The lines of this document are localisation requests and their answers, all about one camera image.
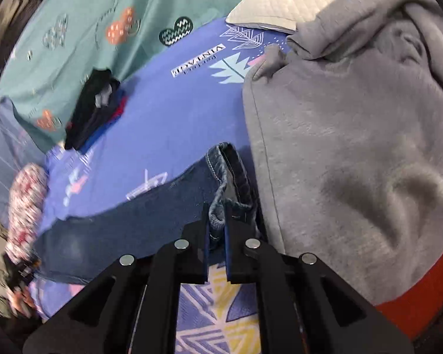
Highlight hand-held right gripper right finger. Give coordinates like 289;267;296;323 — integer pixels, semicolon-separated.
223;208;416;354

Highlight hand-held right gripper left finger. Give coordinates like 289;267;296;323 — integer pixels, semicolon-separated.
22;203;211;354

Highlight blue denim jeans pants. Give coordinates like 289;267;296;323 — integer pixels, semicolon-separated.
33;142;266;284

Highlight folded blue pants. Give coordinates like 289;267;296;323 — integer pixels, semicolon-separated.
82;88;128;153

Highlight folded red pants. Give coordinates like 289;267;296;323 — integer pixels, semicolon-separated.
113;98;128;123

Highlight folded dark grey pants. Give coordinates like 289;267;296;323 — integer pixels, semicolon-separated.
85;92;124;144

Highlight folded black pants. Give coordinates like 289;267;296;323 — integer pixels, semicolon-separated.
66;68;120;150

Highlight floral bolster pillow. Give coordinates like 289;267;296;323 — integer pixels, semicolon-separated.
5;164;49;262

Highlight grey plaid sheet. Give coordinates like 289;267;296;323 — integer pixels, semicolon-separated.
0;98;67;211

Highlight grey fleece garment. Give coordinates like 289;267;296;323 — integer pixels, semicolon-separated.
242;0;443;307

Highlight red fabric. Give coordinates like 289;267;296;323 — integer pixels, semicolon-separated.
374;262;443;340

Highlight teal heart-print sheet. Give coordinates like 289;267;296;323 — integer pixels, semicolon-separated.
0;0;248;153

